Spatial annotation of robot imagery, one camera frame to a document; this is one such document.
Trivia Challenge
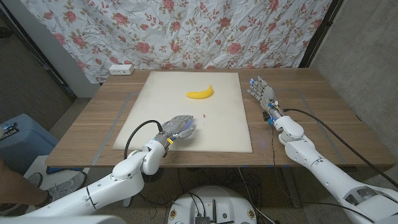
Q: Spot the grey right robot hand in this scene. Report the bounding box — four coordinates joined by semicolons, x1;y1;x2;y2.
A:
247;76;284;123

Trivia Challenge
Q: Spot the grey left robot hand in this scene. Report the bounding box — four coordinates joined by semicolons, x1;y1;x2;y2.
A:
154;114;197;144

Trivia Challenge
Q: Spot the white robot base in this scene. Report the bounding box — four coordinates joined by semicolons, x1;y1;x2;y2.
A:
167;185;257;224

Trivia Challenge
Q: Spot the yellow toy banana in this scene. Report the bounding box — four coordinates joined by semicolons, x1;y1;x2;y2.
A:
185;84;215;100

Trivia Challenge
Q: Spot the white power strip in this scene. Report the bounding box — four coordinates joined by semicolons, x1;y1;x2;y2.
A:
108;63;135;76

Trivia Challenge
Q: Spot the black backdrop stand pole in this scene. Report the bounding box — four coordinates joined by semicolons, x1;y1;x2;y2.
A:
298;0;345;68

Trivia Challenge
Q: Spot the wooden table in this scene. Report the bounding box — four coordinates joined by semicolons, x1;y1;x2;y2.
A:
45;67;396;169

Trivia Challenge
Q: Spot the floral backdrop cloth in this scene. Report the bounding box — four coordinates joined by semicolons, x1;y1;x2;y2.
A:
19;0;333;84

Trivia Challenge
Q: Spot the grey table leg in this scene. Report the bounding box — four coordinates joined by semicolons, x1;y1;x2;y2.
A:
281;167;302;208

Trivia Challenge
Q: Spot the white floor board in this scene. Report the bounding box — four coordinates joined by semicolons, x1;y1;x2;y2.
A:
23;154;91;215

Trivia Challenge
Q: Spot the white robot torso edge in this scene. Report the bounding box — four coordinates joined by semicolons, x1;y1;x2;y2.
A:
0;214;127;224

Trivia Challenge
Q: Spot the blue storage bin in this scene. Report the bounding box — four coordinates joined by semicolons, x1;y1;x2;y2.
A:
0;113;60;175

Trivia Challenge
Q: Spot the person's bare leg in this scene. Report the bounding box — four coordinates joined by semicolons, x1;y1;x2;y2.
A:
0;157;52;207

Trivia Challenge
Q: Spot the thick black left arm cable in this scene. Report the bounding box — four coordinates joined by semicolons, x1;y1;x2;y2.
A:
124;119;164;160

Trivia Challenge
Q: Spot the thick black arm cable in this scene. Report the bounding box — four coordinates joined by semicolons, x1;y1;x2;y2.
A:
124;119;164;160
283;108;398;189

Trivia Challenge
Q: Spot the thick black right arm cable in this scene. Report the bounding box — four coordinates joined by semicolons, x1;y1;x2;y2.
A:
283;108;398;189

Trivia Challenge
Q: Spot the black wall strip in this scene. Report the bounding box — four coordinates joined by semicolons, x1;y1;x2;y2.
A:
0;6;77;102

